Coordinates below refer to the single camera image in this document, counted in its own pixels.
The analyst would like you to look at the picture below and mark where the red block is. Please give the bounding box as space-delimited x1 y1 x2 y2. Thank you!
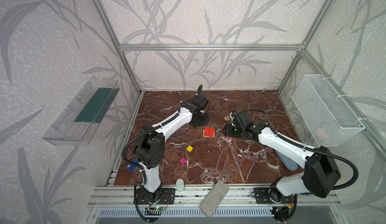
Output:
204 127 210 136
209 127 215 137

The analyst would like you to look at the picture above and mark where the natural wood block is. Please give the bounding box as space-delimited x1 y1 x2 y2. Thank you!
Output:
203 134 215 138

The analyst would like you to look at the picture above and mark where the magenta cube block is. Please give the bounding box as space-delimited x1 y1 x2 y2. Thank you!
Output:
180 158 187 165

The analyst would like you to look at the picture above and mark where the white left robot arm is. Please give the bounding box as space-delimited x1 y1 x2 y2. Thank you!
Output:
121 100 209 194

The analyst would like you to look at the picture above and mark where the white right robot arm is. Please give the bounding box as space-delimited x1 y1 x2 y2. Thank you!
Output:
223 122 359 202

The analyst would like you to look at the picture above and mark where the yellow cube block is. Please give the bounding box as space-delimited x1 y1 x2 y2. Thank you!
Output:
187 146 194 153

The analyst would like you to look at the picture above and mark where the blue grey oval case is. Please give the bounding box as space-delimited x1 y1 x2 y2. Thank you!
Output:
276 151 298 171

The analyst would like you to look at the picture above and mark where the pale green oval soap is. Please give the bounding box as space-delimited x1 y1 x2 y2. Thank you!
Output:
176 179 185 192

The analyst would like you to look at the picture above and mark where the pink item in basket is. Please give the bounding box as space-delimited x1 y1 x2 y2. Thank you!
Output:
315 127 331 141

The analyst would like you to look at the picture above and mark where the grey stone slab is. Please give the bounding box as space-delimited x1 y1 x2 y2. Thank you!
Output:
200 181 230 218

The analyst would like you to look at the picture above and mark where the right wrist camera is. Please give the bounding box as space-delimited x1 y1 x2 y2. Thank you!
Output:
230 110 253 128

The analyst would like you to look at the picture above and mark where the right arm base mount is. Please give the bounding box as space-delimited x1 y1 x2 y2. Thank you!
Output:
252 187 293 204

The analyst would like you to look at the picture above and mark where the white wire basket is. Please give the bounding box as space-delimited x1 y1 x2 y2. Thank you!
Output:
292 74 365 147

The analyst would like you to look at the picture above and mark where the aluminium horizontal frame bar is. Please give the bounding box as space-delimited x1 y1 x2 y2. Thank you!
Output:
119 44 303 52

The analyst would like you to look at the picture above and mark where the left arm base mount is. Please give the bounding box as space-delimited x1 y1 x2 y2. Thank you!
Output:
134 187 176 205

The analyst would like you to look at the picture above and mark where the clear plastic wall bin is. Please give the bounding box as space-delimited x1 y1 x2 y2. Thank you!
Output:
43 77 120 147

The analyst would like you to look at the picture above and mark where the aluminium frame post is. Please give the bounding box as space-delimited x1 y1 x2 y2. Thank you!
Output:
277 0 336 94

